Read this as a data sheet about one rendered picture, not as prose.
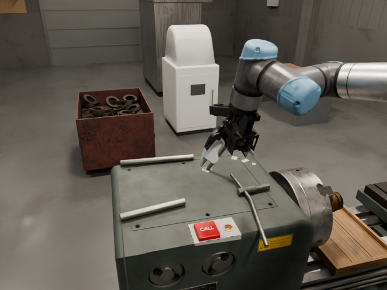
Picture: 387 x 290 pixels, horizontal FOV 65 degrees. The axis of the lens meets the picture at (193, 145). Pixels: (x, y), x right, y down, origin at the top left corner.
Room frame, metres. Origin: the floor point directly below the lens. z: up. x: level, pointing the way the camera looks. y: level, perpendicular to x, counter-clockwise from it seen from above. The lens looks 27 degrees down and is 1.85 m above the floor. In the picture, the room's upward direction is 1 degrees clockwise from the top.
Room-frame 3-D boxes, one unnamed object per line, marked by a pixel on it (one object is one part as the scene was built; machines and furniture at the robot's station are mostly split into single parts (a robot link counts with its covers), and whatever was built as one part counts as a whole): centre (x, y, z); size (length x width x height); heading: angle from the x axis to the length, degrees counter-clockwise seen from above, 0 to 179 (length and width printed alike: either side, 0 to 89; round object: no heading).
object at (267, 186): (0.84, -0.20, 1.27); 0.12 x 0.02 x 0.02; 109
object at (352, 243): (1.05, -0.65, 0.89); 0.36 x 0.30 x 0.04; 15
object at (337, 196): (1.02, -0.56, 1.08); 0.09 x 0.09 x 0.09; 15
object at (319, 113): (5.01, -1.64, 0.34); 1.26 x 0.65 x 0.68; 18
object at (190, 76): (4.31, 0.07, 0.72); 0.79 x 0.65 x 1.44; 24
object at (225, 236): (0.66, -0.06, 1.23); 0.13 x 0.08 x 0.06; 105
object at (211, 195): (0.86, -0.03, 1.06); 0.59 x 0.48 x 0.39; 105
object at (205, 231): (0.65, -0.04, 1.26); 0.06 x 0.06 x 0.02; 15
